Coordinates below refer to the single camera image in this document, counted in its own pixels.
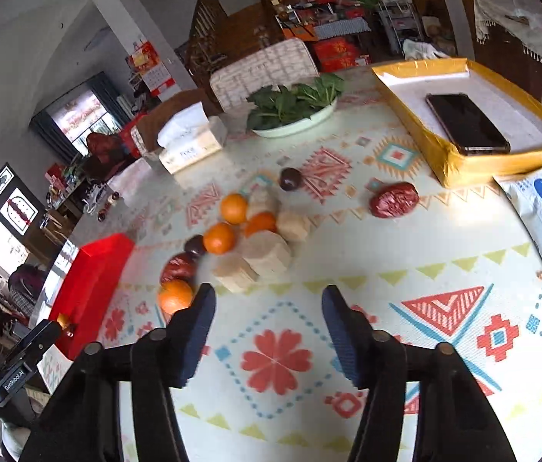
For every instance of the red cloth bundle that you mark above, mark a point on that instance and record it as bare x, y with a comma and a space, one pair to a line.
102, 147

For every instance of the red gift box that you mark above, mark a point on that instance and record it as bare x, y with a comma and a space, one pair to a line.
131, 134

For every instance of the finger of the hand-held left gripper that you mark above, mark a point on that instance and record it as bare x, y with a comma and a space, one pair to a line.
40, 334

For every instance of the white tissue box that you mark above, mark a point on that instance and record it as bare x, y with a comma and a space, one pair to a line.
189, 151

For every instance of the red jujube date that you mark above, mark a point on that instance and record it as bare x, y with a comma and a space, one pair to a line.
393, 199
178, 267

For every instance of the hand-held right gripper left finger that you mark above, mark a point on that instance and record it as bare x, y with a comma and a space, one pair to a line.
198, 329

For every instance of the small dark bottle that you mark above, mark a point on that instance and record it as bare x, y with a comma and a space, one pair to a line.
103, 214
116, 197

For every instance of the white oval plate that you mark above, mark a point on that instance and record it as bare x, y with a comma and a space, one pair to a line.
299, 125

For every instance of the red wall calendar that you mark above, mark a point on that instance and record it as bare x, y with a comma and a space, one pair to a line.
148, 65

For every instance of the metal storage rack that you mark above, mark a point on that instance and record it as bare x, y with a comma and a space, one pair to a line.
398, 24

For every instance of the red rectangular box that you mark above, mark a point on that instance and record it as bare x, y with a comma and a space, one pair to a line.
88, 279

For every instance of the green spinach leaves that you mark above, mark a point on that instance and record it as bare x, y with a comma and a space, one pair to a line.
290, 101

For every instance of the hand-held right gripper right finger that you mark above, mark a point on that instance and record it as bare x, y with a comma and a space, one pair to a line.
340, 334

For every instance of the glass door with curtains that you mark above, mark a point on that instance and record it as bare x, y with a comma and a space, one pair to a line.
78, 115

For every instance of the stack of red gift boxes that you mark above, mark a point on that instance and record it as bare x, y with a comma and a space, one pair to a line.
338, 53

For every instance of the yellow cardboard tray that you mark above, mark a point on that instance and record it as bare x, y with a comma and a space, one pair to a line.
492, 166

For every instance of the grey slipper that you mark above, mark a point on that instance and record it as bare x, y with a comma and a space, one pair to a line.
9, 438

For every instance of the cluttered side table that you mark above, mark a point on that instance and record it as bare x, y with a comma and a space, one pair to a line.
319, 17

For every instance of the decorated window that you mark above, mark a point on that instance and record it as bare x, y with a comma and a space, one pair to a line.
6, 207

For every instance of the orange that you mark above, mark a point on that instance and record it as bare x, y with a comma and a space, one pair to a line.
262, 223
234, 208
62, 320
219, 238
175, 297

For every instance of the white lace cloth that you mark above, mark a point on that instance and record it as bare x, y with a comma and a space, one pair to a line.
511, 14

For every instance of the dark purple passion fruit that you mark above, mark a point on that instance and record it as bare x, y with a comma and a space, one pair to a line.
290, 178
195, 244

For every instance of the pale sugarcane chunk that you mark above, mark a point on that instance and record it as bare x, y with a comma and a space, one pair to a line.
261, 202
292, 225
267, 252
234, 272

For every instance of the patterned tablecloth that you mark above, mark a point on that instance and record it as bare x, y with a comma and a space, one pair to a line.
372, 260

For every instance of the black smartphone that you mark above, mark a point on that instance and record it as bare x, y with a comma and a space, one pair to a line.
465, 122

